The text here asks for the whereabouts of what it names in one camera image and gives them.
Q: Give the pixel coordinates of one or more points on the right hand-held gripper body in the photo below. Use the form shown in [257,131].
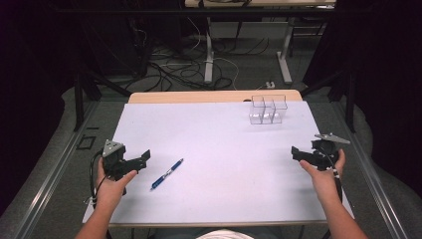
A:
[326,154]

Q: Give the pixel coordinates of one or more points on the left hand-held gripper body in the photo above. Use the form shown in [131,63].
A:
[112,161]

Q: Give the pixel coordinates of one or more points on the blue pen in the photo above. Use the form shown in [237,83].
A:
[167,173]

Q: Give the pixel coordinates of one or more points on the clear plastic organizer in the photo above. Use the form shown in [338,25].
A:
[268,111]

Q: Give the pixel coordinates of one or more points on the person's right hand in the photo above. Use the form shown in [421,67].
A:
[323,182]

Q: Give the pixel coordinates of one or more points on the person's left hand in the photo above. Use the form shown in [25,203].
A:
[111,192]

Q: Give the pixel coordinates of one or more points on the black metal stand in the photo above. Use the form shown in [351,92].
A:
[346,96]
[79,99]

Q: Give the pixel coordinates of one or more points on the white table mat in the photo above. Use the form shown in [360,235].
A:
[215,149]

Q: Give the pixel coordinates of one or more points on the white power strip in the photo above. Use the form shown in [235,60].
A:
[270,85]

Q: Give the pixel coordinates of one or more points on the white desk leg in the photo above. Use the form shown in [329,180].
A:
[208,56]
[284,56]

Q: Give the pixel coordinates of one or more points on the light wooden desk top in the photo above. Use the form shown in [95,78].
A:
[258,3]

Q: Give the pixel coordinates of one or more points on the aluminium floor rail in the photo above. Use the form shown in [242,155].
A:
[375,179]
[43,186]

